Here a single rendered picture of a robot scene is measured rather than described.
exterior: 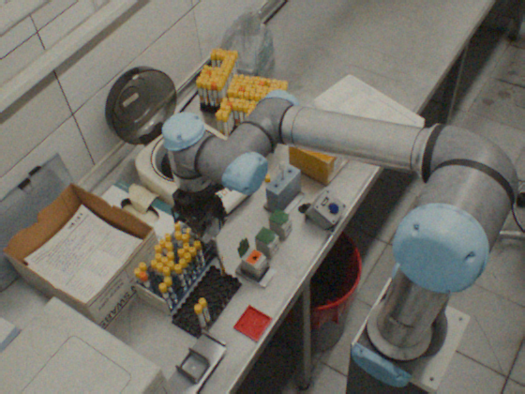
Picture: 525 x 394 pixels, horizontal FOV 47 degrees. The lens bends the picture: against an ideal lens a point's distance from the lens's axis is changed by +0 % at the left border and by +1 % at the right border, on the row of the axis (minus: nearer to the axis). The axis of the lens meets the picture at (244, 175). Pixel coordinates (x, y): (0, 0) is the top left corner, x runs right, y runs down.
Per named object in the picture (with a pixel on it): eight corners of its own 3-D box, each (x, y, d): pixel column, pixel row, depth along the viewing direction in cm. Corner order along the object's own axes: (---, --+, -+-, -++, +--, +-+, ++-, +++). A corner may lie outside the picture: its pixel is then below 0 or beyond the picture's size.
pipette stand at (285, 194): (283, 219, 160) (282, 197, 152) (262, 207, 163) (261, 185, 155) (305, 195, 164) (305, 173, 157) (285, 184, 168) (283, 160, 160)
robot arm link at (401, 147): (541, 116, 84) (261, 75, 113) (515, 169, 79) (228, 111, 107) (538, 175, 92) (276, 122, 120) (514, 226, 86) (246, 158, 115)
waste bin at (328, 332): (324, 387, 218) (326, 334, 184) (241, 337, 233) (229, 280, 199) (371, 306, 237) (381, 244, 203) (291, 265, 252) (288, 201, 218)
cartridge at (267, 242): (271, 259, 152) (270, 245, 147) (256, 251, 154) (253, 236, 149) (279, 248, 154) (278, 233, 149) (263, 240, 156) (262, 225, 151)
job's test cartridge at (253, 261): (259, 280, 147) (257, 267, 142) (243, 272, 149) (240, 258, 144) (267, 268, 149) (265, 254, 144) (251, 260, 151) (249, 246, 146)
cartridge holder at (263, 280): (264, 289, 147) (263, 282, 144) (234, 273, 151) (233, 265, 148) (277, 273, 150) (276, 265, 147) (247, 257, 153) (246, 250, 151)
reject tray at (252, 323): (257, 342, 139) (257, 340, 138) (232, 328, 141) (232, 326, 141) (273, 319, 142) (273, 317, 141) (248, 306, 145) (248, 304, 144)
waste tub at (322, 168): (327, 187, 166) (328, 163, 158) (288, 166, 172) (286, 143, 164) (352, 157, 172) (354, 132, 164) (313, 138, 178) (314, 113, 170)
